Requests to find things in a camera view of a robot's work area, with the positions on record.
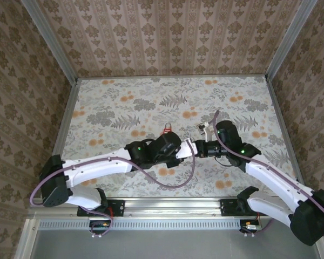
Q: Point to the red safety padlock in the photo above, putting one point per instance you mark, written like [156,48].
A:
[166,131]

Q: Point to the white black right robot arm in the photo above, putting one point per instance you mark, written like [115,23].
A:
[272,178]

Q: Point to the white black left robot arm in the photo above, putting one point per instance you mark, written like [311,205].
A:
[97,167]

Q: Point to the small electronics board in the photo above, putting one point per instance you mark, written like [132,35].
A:
[249,226]
[100,226]

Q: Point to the aluminium table edge rail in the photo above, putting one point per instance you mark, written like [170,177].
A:
[66,121]
[282,121]

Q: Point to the aluminium mounting rail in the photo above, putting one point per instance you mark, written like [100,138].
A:
[172,207]

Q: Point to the aluminium corner post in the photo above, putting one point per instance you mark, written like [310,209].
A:
[289,40]
[52,40]

